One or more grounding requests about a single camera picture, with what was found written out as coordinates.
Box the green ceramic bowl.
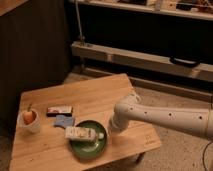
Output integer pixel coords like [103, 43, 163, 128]
[69, 120, 107, 160]

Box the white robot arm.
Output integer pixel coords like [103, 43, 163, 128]
[108, 93, 213, 140]

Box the long white wooden beam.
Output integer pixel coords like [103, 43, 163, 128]
[71, 41, 213, 82]

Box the white tube bottle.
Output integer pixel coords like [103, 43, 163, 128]
[65, 126, 104, 142]

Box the metal pole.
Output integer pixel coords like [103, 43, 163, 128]
[74, 0, 85, 45]

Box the blue sponge piece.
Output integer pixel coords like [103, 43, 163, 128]
[54, 115, 75, 128]

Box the wooden table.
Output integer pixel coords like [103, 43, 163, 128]
[9, 74, 161, 171]

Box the dark chocolate bar packet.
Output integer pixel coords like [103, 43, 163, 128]
[46, 106, 73, 117]

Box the orange carrot toy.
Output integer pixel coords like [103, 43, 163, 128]
[22, 105, 35, 125]

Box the white cup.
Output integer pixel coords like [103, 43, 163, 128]
[17, 109, 41, 133]

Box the upper wooden shelf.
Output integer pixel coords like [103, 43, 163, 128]
[68, 0, 213, 21]

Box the black handle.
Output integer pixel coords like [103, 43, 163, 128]
[169, 57, 200, 68]

